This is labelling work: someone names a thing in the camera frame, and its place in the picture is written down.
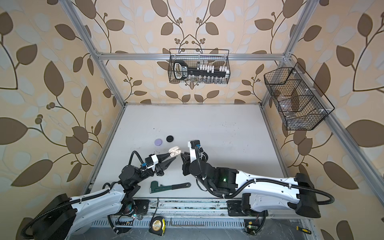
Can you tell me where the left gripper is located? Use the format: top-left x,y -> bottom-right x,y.
133,153 -> 174,187

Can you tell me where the white earbud case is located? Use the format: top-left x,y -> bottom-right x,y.
169,146 -> 182,158

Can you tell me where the purple earbud case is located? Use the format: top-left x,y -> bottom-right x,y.
154,139 -> 163,146

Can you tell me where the black round earbud case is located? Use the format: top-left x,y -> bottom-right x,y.
166,136 -> 174,143

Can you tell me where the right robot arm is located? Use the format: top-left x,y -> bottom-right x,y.
181,147 -> 335,219

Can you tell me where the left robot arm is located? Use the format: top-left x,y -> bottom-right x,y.
20,147 -> 181,240

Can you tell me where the green pipe wrench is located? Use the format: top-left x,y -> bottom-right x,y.
150,181 -> 191,194

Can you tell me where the yellow black tape measure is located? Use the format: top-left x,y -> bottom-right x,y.
149,216 -> 166,236

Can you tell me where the yellow black screwdriver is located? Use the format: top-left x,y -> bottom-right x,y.
296,226 -> 312,235

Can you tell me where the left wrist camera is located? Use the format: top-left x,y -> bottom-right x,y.
142,154 -> 159,172

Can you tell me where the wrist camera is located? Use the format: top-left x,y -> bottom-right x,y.
188,140 -> 206,163
142,154 -> 159,172

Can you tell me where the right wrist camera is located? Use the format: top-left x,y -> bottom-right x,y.
188,140 -> 206,163

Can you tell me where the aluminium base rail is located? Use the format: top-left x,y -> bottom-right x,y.
89,197 -> 313,229

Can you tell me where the back wire basket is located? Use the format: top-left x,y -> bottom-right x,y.
168,48 -> 231,85

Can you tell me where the side wire basket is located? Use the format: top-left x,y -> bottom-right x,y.
264,63 -> 335,131

